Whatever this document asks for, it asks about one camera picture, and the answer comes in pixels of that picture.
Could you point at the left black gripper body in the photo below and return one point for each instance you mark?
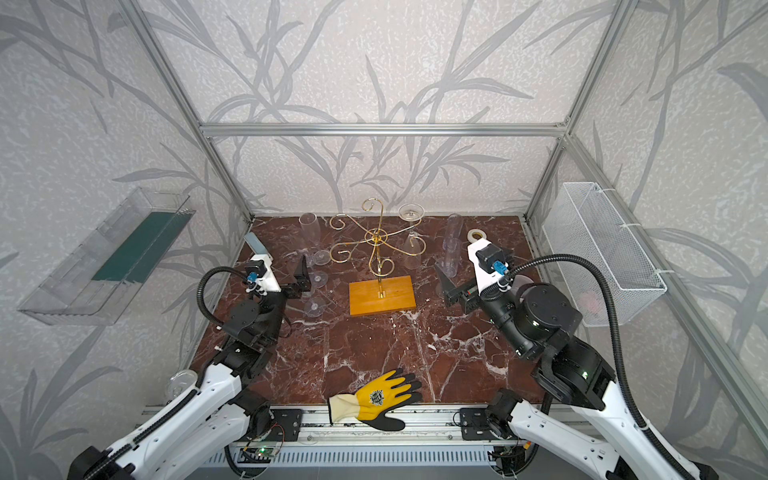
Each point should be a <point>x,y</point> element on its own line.
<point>288,291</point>

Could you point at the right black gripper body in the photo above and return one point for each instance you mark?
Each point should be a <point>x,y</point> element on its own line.
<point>470,298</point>

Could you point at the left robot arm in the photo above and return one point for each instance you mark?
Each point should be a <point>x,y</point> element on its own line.
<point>218,408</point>

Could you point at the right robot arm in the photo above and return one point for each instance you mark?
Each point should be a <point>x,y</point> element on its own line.
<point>539,322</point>

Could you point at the yellow wooden rack base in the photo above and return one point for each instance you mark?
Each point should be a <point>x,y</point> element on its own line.
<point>382,295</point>

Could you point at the grey remote control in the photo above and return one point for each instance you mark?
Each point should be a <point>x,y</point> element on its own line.
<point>256,246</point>

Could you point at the white tape roll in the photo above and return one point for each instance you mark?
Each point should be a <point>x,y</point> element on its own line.
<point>475,234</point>

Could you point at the pink item in basket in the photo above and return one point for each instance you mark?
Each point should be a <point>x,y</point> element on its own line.
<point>592,303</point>

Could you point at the yellow black work glove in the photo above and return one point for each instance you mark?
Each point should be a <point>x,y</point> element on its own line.
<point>372,402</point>

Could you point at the green circuit board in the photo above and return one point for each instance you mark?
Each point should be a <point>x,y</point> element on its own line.
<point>258,455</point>

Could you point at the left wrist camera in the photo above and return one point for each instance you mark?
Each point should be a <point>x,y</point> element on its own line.
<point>260,278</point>

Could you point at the gold wire wine glass rack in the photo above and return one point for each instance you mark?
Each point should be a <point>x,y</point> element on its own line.
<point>376,237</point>

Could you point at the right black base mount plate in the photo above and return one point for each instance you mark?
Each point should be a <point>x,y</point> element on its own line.
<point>474,425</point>

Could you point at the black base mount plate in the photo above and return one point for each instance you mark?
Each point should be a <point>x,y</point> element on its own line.
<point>474,425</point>
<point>285,425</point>

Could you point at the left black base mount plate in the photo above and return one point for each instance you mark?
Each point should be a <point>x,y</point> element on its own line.
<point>285,425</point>

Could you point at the white wire mesh basket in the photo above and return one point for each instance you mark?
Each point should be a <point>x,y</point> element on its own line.
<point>584,222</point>

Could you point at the clear acrylic wall shelf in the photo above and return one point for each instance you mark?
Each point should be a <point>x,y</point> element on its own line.
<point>94,285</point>

